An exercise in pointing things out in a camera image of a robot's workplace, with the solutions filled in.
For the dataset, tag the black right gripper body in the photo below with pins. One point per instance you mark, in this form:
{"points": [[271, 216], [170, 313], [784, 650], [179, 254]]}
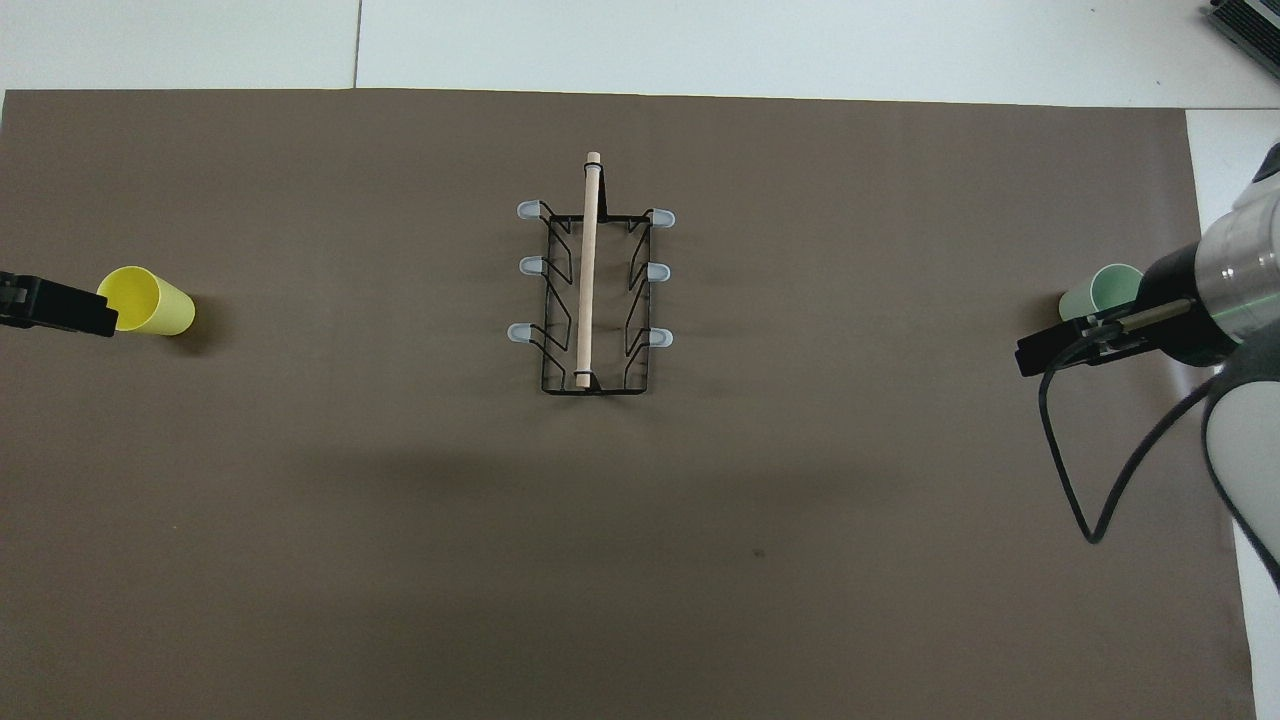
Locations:
{"points": [[1170, 275]]}

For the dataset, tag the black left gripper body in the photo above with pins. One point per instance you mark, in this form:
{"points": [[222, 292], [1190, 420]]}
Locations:
{"points": [[15, 300]]}

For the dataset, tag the light green plastic cup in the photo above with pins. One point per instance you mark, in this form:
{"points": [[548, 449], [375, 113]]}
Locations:
{"points": [[1085, 298]]}

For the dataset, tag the yellow plastic cup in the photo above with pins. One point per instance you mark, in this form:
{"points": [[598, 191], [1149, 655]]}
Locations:
{"points": [[165, 308]]}

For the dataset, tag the grey finned device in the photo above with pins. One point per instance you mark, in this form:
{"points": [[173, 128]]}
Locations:
{"points": [[1248, 22]]}

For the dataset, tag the brown table mat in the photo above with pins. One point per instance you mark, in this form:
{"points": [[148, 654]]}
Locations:
{"points": [[300, 500]]}

